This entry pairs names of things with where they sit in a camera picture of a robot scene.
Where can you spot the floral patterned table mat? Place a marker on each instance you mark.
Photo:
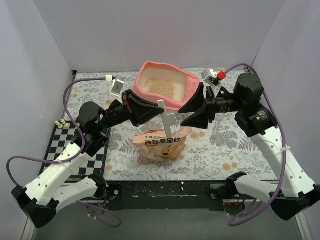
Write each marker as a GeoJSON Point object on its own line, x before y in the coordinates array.
{"type": "Point", "coordinates": [205, 157]}

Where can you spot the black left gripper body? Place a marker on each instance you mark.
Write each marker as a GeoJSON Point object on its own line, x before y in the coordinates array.
{"type": "Point", "coordinates": [129, 107]}

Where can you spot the beige cat litter pile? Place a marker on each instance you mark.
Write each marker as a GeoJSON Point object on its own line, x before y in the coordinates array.
{"type": "Point", "coordinates": [160, 87]}

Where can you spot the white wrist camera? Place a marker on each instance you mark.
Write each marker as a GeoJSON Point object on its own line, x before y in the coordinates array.
{"type": "Point", "coordinates": [118, 83]}
{"type": "Point", "coordinates": [214, 79]}

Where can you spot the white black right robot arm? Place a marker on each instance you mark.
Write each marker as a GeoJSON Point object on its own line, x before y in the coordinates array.
{"type": "Point", "coordinates": [295, 190]}

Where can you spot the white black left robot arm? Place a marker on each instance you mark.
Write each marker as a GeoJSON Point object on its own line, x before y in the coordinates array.
{"type": "Point", "coordinates": [42, 198]}

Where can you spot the clear plastic litter scoop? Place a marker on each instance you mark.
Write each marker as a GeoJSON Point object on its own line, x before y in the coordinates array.
{"type": "Point", "coordinates": [219, 117]}

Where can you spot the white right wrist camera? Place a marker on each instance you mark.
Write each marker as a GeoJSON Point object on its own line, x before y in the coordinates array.
{"type": "Point", "coordinates": [214, 79]}

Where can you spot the black white chessboard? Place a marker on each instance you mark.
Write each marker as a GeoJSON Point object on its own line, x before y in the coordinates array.
{"type": "Point", "coordinates": [60, 138]}

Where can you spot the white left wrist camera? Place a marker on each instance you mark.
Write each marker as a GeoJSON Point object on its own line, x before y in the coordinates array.
{"type": "Point", "coordinates": [118, 83]}

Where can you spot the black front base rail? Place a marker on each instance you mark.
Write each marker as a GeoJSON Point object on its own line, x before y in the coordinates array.
{"type": "Point", "coordinates": [161, 195]}

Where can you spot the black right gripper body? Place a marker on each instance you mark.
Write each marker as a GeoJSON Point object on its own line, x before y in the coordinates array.
{"type": "Point", "coordinates": [211, 104]}

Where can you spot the cream chess pieces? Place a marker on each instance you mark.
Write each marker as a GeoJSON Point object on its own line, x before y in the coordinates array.
{"type": "Point", "coordinates": [61, 124]}

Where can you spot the orange cat litter bag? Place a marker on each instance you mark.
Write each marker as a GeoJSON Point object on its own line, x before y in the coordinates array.
{"type": "Point", "coordinates": [155, 147]}

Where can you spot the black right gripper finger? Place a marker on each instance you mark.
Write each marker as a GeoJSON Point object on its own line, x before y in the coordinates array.
{"type": "Point", "coordinates": [198, 120]}
{"type": "Point", "coordinates": [195, 102]}

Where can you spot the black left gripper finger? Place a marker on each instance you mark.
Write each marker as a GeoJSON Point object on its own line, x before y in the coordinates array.
{"type": "Point", "coordinates": [134, 101]}
{"type": "Point", "coordinates": [146, 113]}

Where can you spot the pink cat litter box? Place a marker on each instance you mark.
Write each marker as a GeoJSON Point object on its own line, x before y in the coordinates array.
{"type": "Point", "coordinates": [186, 83]}

